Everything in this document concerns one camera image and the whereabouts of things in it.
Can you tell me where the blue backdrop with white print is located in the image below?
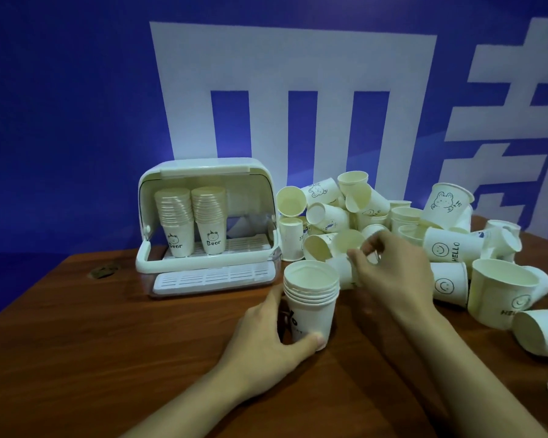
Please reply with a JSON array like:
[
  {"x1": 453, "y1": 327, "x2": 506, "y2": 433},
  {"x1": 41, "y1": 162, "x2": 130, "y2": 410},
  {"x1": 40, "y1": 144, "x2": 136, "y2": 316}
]
[{"x1": 0, "y1": 0, "x2": 548, "y2": 325}]

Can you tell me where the white slotted bottom tray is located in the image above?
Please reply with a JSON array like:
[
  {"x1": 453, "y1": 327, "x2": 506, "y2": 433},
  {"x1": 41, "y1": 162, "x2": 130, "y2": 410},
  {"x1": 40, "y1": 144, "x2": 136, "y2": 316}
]
[{"x1": 152, "y1": 260, "x2": 277, "y2": 297}]

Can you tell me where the tall stack of bear cups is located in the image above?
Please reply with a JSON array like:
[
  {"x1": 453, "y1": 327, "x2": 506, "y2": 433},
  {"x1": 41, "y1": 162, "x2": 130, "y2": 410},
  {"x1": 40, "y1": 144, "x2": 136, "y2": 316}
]
[
  {"x1": 154, "y1": 187, "x2": 195, "y2": 259},
  {"x1": 191, "y1": 186, "x2": 228, "y2": 256}
]

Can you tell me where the white cup storage box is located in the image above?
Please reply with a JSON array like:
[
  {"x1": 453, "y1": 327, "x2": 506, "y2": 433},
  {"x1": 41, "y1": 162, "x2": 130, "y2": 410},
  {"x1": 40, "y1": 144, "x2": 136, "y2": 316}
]
[{"x1": 135, "y1": 158, "x2": 283, "y2": 298}]

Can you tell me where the person's left forearm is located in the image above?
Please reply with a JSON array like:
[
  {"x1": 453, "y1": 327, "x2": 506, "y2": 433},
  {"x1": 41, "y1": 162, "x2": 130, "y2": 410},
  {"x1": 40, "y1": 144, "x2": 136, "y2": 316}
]
[{"x1": 119, "y1": 362, "x2": 256, "y2": 438}]

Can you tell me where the person's right forearm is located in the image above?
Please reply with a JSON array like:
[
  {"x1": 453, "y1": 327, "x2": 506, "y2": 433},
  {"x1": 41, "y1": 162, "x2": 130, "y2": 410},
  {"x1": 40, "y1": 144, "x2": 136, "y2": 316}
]
[{"x1": 390, "y1": 308, "x2": 548, "y2": 438}]

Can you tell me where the plain white paper cup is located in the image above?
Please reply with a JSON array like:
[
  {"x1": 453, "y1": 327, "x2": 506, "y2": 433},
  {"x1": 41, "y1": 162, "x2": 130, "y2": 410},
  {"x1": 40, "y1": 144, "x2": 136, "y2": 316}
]
[{"x1": 326, "y1": 229, "x2": 380, "y2": 290}]

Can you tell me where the person's right hand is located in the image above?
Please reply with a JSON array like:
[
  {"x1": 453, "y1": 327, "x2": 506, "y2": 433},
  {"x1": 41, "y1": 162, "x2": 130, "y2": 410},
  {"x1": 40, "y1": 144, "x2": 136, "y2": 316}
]
[{"x1": 346, "y1": 230, "x2": 435, "y2": 325}]

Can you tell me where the clear flip-up box lid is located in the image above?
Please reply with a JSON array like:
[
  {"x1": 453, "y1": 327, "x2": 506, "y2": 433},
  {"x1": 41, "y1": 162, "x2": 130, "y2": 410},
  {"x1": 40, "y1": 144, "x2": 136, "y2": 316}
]
[{"x1": 137, "y1": 158, "x2": 278, "y2": 244}]

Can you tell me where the short stack of nested cups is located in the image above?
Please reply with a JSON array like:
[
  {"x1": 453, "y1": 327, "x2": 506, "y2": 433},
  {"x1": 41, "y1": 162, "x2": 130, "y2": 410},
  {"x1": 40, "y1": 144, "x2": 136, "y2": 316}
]
[{"x1": 283, "y1": 260, "x2": 341, "y2": 352}]

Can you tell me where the pile of loose paper cups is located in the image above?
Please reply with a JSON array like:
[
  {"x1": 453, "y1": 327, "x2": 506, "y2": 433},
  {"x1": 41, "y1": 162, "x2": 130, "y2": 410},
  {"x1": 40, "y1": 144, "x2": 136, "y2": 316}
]
[{"x1": 275, "y1": 171, "x2": 548, "y2": 361}]

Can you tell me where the person's left hand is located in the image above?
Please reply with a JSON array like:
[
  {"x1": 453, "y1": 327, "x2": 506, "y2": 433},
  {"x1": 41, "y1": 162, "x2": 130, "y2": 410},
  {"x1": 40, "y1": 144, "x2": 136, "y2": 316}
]
[{"x1": 215, "y1": 283, "x2": 326, "y2": 400}]

